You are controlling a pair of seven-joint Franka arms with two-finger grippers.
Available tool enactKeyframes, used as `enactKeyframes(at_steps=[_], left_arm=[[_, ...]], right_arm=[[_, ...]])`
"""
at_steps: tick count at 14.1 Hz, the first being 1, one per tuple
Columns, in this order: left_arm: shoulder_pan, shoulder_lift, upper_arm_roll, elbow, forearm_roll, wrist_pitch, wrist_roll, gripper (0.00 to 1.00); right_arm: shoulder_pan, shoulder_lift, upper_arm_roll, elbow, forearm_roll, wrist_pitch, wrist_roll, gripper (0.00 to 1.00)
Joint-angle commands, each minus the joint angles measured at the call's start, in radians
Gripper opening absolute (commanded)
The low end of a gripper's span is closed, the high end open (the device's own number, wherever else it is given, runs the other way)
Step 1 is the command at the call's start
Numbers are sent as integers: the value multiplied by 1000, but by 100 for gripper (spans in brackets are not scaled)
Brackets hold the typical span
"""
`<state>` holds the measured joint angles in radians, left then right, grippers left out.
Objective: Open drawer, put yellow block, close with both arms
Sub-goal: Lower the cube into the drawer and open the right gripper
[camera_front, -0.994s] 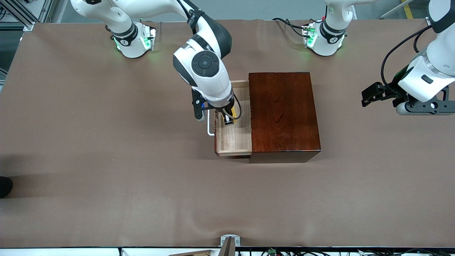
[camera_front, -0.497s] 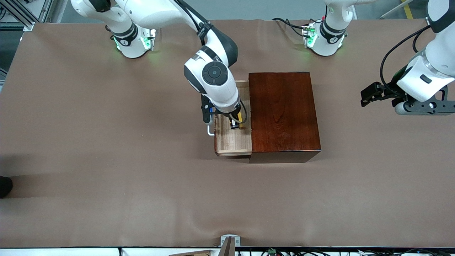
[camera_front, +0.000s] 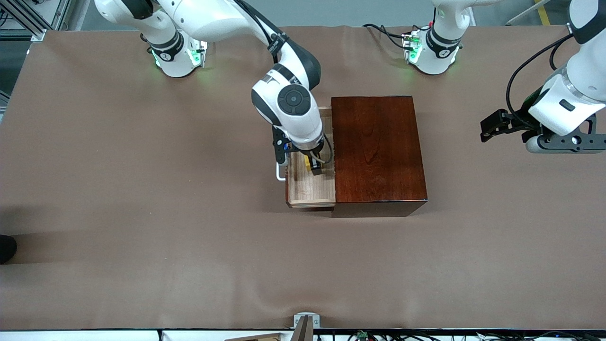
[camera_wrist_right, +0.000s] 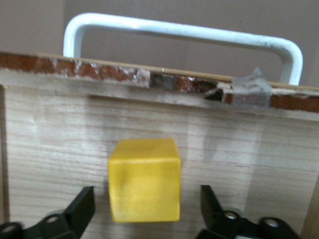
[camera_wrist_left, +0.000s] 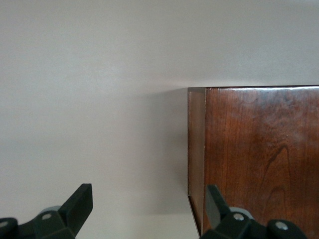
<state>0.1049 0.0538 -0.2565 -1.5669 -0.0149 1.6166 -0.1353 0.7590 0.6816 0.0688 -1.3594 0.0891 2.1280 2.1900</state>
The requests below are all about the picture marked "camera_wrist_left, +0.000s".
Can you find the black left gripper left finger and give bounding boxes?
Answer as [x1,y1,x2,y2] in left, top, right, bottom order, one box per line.
[0,183,93,239]

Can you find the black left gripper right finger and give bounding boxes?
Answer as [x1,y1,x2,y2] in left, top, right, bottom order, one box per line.
[199,184,309,239]

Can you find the dark wooden drawer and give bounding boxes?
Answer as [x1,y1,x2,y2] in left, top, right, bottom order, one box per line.
[187,91,206,237]

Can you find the dark red wooden cabinet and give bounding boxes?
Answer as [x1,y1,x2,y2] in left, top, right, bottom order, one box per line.
[187,85,319,239]

